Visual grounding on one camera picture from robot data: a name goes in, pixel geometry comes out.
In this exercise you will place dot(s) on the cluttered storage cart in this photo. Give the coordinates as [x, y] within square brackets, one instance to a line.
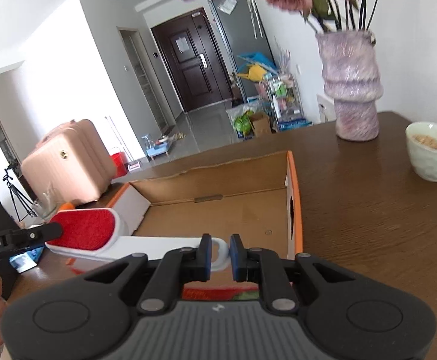
[276, 107]

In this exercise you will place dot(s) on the camera tripod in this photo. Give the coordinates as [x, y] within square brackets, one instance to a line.
[23, 206]

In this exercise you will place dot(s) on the red cardboard box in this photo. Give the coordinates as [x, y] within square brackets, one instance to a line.
[257, 198]

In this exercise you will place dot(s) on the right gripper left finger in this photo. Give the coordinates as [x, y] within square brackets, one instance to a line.
[168, 276]

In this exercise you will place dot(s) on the pale green bowl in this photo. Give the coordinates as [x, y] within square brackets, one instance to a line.
[421, 142]

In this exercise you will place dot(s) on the red lint brush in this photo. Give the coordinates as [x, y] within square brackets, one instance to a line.
[101, 235]

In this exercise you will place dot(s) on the clear drinking glass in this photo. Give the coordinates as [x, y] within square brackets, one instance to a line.
[47, 204]

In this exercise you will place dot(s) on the grey refrigerator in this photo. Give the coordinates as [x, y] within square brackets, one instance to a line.
[243, 34]

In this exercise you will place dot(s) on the orange fruit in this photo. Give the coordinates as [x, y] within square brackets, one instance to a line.
[66, 206]

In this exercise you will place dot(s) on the purple ceramic vase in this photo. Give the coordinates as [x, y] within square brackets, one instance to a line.
[352, 80]

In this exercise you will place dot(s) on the blue tissue pack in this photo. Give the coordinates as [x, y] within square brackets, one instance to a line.
[26, 261]

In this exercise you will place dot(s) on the dark entrance door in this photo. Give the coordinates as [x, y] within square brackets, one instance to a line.
[193, 60]

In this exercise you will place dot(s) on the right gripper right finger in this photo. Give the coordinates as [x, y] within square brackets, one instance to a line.
[273, 275]

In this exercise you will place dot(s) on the pink suitcase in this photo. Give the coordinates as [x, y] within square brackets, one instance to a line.
[73, 161]

